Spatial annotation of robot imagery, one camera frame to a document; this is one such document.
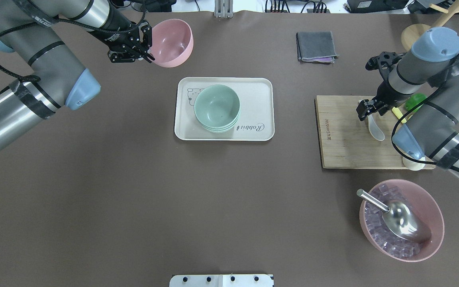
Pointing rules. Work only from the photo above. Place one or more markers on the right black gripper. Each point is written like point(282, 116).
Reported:
point(381, 97)

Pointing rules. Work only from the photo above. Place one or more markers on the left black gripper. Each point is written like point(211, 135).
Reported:
point(112, 32)

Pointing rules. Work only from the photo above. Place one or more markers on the white ceramic spoon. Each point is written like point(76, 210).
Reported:
point(374, 129)

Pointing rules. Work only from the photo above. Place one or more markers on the small pink bowl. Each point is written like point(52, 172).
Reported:
point(173, 43)

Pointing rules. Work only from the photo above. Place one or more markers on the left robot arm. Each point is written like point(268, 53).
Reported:
point(47, 75)

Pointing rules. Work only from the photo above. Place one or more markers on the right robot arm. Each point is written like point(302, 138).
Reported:
point(430, 132)

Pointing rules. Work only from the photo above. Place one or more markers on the top green bowl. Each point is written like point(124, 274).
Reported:
point(217, 98)

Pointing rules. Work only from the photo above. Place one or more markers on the large pink bowl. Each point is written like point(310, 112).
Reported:
point(425, 207)

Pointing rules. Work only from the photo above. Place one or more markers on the lower green bowls stack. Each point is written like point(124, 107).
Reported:
point(217, 122)

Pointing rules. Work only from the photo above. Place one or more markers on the yellow plastic knife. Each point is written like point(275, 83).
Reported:
point(398, 113)

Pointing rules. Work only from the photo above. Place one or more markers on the bamboo cutting board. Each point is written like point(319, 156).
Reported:
point(345, 141)

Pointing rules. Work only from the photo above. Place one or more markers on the green lime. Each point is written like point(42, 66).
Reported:
point(414, 100)

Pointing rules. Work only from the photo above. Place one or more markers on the white toy bun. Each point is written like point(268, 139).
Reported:
point(411, 165)

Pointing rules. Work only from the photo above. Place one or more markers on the wooden mug tree stand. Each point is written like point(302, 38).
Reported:
point(413, 32)

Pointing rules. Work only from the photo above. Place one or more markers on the folded grey cloth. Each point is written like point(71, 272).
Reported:
point(315, 46)

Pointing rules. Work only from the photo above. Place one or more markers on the metal ice scoop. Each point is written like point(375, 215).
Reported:
point(399, 219)

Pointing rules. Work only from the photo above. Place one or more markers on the cream rabbit tray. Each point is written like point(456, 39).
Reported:
point(256, 122)

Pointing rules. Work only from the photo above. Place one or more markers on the clear ice cubes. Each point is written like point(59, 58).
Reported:
point(380, 234)

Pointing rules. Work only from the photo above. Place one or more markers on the aluminium frame post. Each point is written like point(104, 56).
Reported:
point(223, 8)

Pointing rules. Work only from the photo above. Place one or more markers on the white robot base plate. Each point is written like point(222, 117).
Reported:
point(222, 280)

